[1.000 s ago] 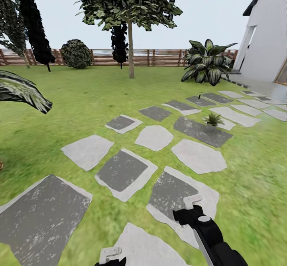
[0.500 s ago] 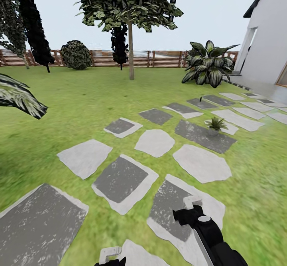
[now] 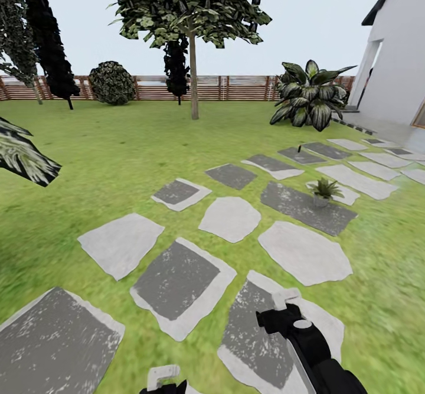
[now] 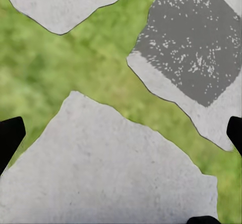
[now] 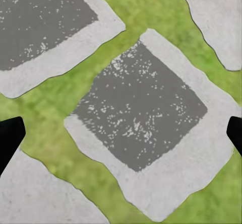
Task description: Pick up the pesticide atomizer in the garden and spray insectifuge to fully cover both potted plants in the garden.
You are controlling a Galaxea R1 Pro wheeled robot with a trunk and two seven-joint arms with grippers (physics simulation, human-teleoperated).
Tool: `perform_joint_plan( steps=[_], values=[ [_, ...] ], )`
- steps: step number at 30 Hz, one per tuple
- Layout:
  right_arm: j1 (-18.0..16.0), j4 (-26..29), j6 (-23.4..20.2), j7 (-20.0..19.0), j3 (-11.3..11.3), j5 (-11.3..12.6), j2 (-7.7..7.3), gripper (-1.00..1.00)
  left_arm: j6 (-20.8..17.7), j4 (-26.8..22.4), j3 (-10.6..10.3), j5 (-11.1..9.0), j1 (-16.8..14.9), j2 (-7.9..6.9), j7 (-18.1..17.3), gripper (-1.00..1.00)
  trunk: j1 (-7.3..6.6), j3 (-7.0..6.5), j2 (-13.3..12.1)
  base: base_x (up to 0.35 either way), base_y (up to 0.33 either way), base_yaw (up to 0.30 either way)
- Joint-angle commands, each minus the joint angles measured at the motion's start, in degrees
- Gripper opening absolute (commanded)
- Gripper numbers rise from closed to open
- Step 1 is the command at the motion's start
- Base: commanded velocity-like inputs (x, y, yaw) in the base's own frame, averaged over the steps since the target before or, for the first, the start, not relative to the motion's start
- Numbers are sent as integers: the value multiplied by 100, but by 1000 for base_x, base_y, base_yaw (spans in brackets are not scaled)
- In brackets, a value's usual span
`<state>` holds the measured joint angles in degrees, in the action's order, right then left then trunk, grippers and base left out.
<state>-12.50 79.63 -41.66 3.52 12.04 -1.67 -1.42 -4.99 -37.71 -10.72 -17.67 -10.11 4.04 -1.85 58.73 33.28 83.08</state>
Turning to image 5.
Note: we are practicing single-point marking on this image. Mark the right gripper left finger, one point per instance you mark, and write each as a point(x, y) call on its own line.
point(12, 132)

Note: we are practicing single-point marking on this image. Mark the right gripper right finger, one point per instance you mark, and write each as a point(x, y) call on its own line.
point(234, 132)

